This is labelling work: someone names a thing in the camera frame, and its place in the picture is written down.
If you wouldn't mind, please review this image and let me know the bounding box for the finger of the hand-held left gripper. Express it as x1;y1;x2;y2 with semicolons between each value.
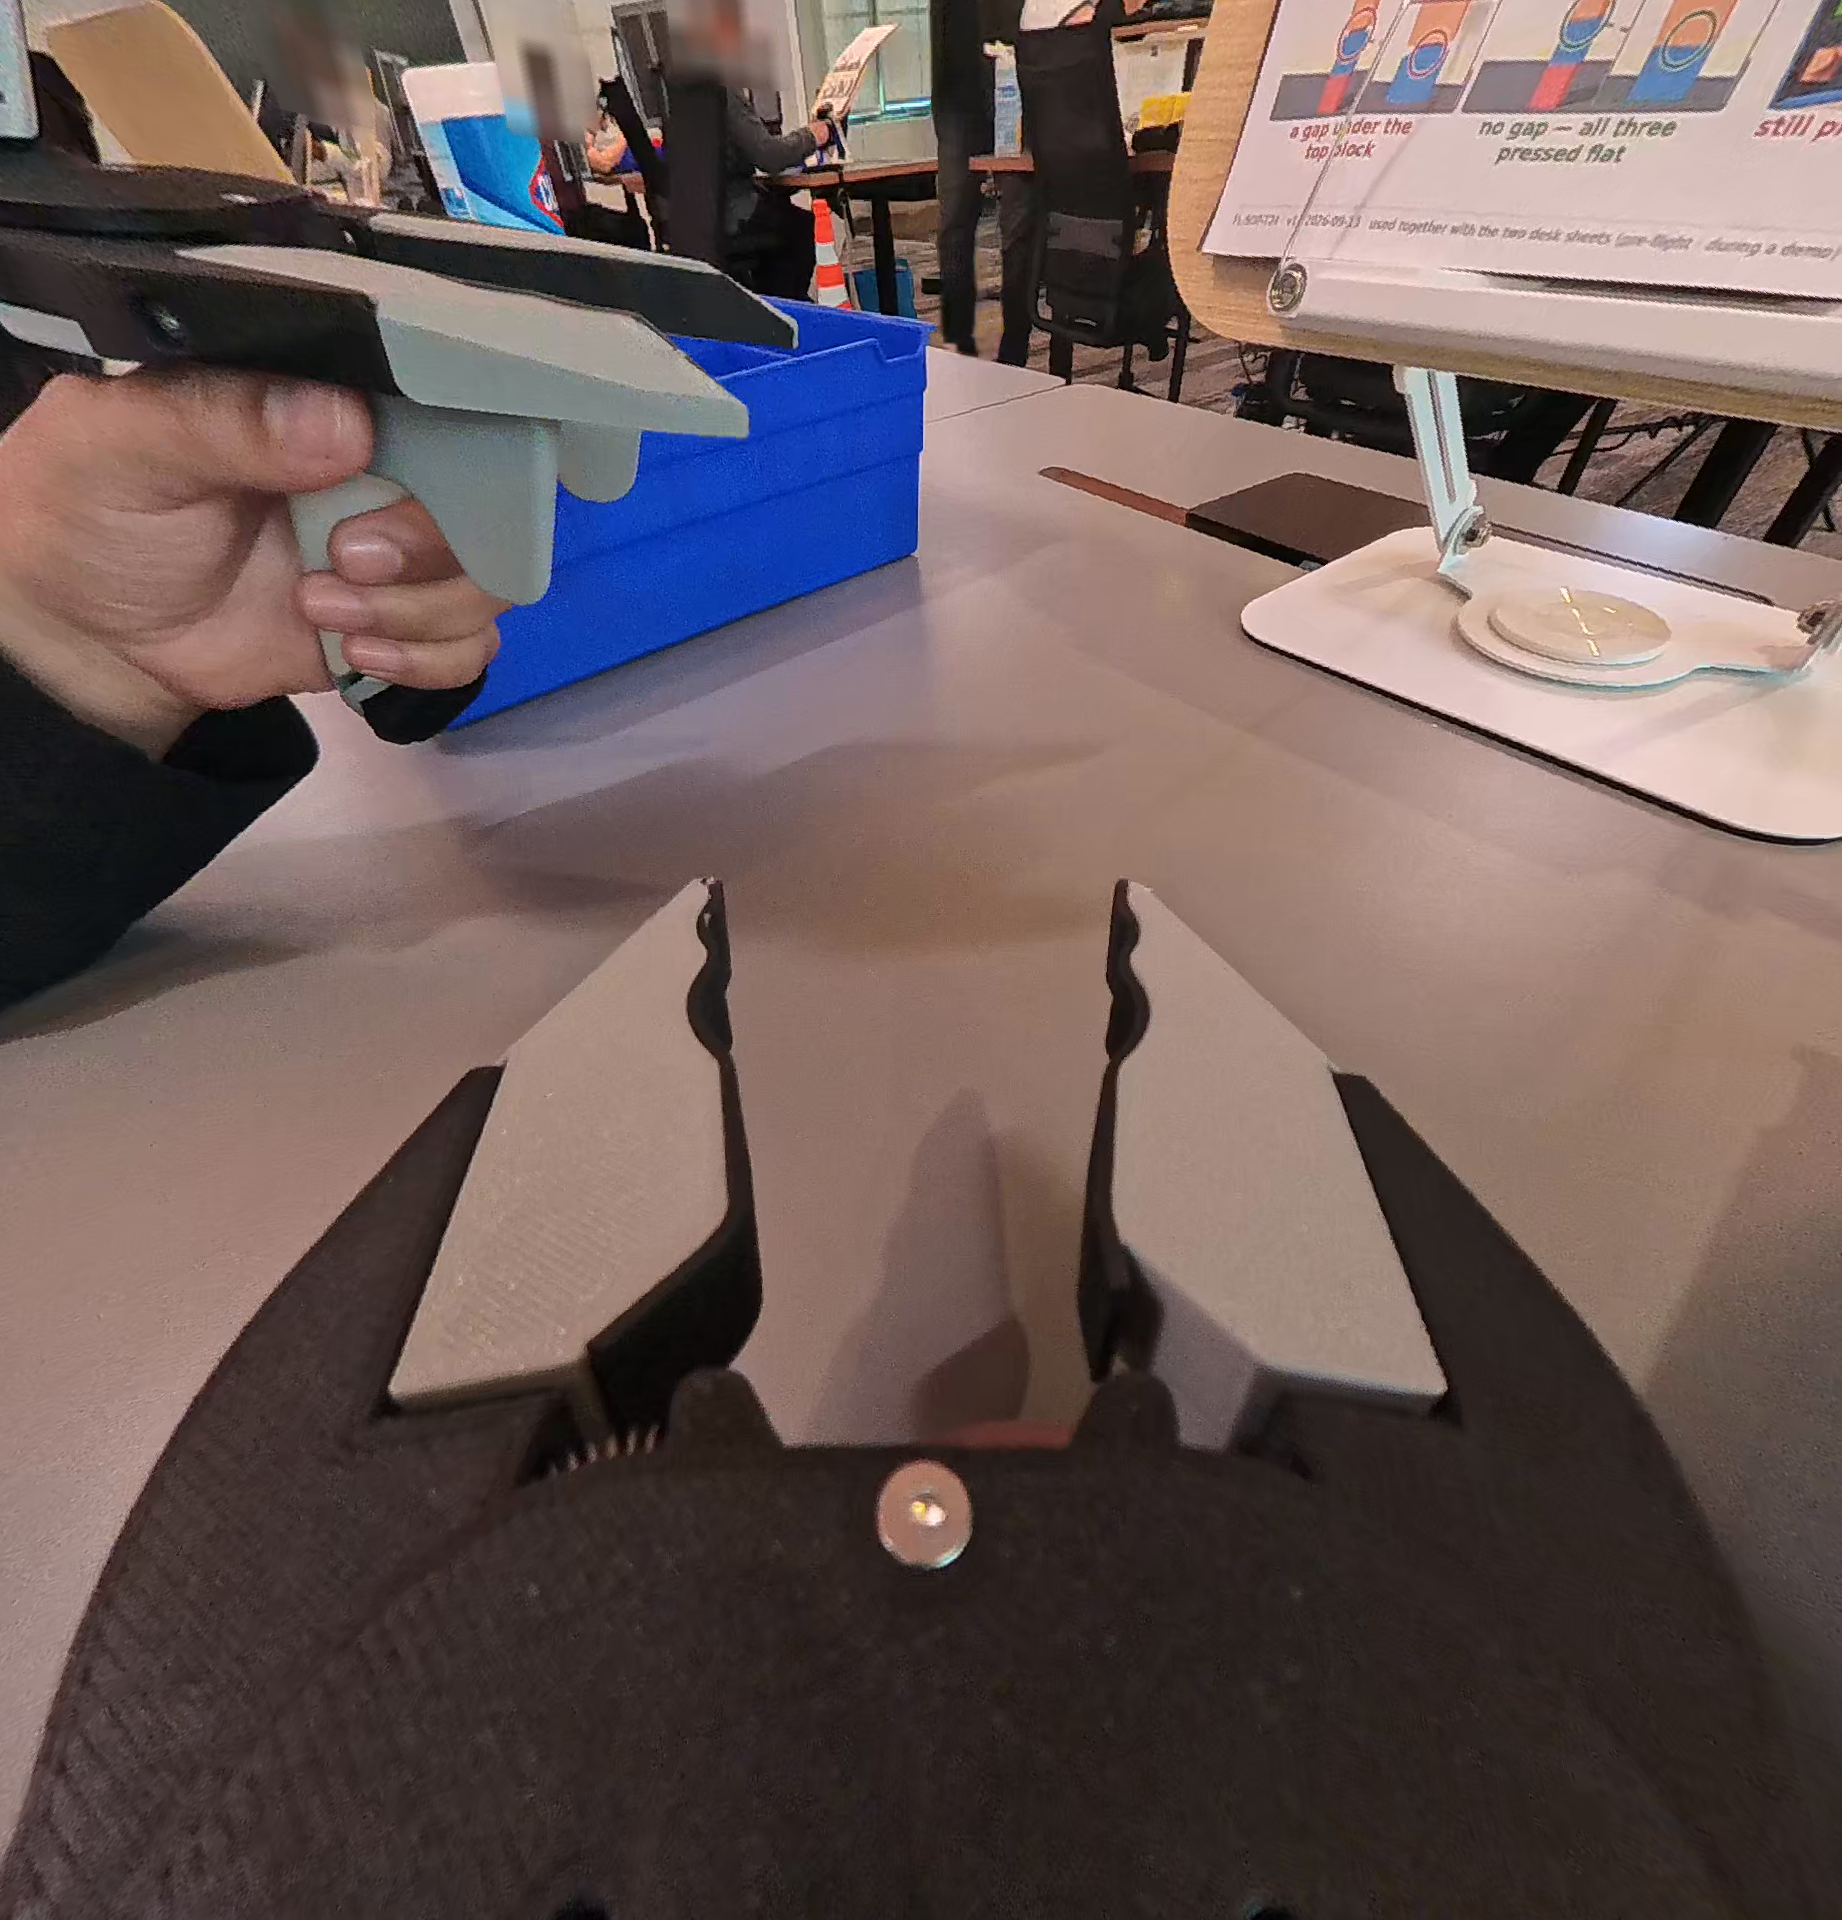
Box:
352;209;801;355
184;243;752;444

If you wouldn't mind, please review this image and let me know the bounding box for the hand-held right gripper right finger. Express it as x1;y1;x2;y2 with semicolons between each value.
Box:
1077;881;1451;1454

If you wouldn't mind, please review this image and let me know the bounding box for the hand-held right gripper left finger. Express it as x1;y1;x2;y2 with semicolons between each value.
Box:
391;881;765;1421

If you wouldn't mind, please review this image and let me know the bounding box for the blue plastic bin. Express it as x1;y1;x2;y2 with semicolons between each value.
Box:
456;300;930;730

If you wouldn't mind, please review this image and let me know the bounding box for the person's left forearm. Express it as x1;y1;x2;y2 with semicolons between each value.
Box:
0;614;323;1028

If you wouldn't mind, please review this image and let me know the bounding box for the person's left hand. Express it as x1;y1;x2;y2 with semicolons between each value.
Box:
0;367;509;759

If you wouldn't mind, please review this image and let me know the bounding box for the blue white wipes canister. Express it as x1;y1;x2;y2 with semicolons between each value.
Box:
402;59;570;236

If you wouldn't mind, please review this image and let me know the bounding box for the black office chair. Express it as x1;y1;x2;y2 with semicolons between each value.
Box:
1006;15;1187;368

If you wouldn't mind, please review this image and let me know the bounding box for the wooden document stand white base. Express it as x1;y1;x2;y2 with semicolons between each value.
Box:
1172;0;1842;844

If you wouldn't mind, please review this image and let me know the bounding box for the laminated instruction sheet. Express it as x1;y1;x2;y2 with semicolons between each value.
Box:
1201;0;1842;302

